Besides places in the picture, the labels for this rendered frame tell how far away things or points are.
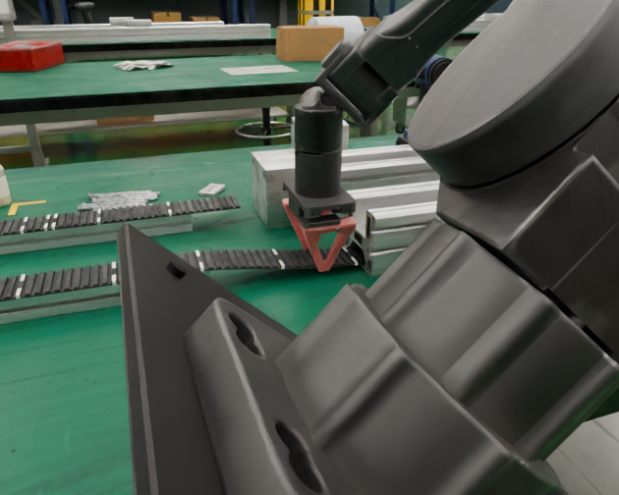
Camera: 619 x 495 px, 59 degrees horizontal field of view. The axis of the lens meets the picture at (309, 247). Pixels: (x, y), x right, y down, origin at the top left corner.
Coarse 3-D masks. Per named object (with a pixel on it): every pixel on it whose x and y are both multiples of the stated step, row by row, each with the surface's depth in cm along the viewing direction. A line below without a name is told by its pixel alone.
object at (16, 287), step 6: (12, 276) 63; (24, 276) 63; (12, 282) 62; (18, 282) 62; (24, 282) 62; (12, 288) 60; (18, 288) 60; (24, 288) 61; (6, 294) 59; (12, 294) 60; (18, 294) 59; (6, 300) 59
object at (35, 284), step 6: (30, 276) 63; (36, 276) 63; (42, 276) 63; (30, 282) 62; (36, 282) 62; (42, 282) 62; (30, 288) 60; (36, 288) 60; (42, 288) 61; (24, 294) 60; (30, 294) 59; (36, 294) 60; (42, 294) 60
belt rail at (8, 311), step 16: (208, 272) 65; (96, 288) 62; (112, 288) 62; (0, 304) 59; (16, 304) 60; (32, 304) 60; (48, 304) 61; (64, 304) 61; (80, 304) 62; (96, 304) 62; (112, 304) 63; (0, 320) 60; (16, 320) 60
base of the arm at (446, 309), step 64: (448, 256) 15; (256, 320) 19; (320, 320) 16; (384, 320) 15; (448, 320) 14; (512, 320) 13; (256, 384) 14; (320, 384) 15; (384, 384) 13; (448, 384) 14; (512, 384) 13; (576, 384) 14; (256, 448) 12; (320, 448) 14; (384, 448) 13; (448, 448) 13; (512, 448) 13
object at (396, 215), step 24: (360, 192) 73; (384, 192) 73; (408, 192) 74; (432, 192) 76; (360, 216) 73; (384, 216) 66; (408, 216) 67; (432, 216) 68; (360, 240) 73; (384, 240) 68; (408, 240) 69; (384, 264) 69
